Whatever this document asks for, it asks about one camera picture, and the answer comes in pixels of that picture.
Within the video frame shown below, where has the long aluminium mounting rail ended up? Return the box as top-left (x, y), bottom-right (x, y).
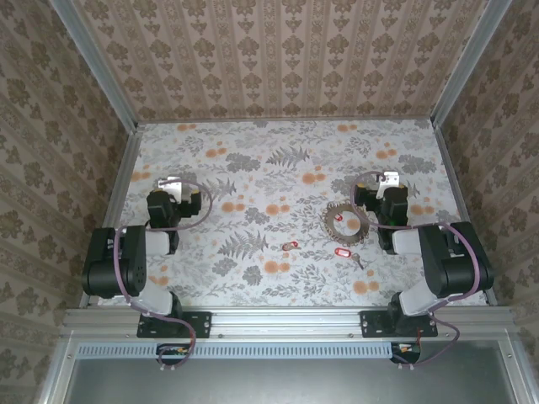
top-left (62, 306), bottom-right (517, 338)

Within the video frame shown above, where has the aluminium frame bar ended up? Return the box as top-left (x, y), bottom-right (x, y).
top-left (40, 332), bottom-right (81, 404)
top-left (496, 332), bottom-right (536, 404)

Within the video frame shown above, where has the large silver keyring with rings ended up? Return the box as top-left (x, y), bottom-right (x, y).
top-left (322, 200), bottom-right (371, 245)

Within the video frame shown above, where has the floral patterned table cover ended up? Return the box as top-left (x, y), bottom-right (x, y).
top-left (90, 120), bottom-right (492, 308)

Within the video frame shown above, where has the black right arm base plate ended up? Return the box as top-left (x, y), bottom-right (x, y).
top-left (360, 310), bottom-right (439, 339)

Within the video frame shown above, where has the aluminium corner post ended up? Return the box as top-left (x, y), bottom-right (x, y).
top-left (50, 0), bottom-right (140, 131)
top-left (430, 0), bottom-right (515, 127)

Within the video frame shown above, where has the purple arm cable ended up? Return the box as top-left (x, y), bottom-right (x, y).
top-left (113, 178), bottom-right (214, 374)
top-left (350, 171), bottom-right (485, 371)

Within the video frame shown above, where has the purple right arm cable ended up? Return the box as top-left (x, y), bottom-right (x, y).
top-left (350, 171), bottom-right (485, 371)

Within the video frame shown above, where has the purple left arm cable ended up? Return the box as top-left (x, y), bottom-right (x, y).
top-left (113, 178), bottom-right (214, 374)

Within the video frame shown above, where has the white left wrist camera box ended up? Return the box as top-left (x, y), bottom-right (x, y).
top-left (157, 176), bottom-right (184, 202)

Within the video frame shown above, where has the grey metal panel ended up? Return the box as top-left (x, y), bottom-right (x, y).
top-left (62, 357), bottom-right (519, 404)

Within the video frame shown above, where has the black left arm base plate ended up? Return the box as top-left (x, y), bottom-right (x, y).
top-left (136, 310), bottom-right (212, 339)

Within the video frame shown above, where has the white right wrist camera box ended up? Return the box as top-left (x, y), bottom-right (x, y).
top-left (376, 170), bottom-right (401, 199)

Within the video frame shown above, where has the grey slotted cable duct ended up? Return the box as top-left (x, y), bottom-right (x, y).
top-left (77, 341), bottom-right (422, 361)

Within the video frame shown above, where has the key with bright red tag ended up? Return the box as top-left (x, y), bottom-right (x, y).
top-left (334, 247), bottom-right (366, 270)

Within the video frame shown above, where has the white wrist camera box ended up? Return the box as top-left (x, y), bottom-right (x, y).
top-left (157, 176), bottom-right (184, 202)
top-left (376, 170), bottom-right (401, 199)

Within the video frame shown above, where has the aluminium table side rail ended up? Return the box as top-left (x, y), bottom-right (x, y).
top-left (78, 124), bottom-right (144, 308)
top-left (432, 124), bottom-right (500, 306)

